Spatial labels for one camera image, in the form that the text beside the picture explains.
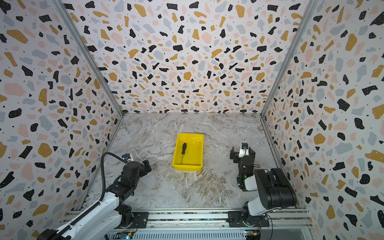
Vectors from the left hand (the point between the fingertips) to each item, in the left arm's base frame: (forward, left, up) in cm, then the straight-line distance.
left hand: (141, 162), depth 85 cm
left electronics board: (-33, +2, -8) cm, 34 cm away
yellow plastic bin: (+8, -29, -10) cm, 32 cm away
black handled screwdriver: (+13, -22, -8) cm, 27 cm away
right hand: (+9, -58, +3) cm, 59 cm away
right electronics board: (-34, -58, -9) cm, 68 cm away
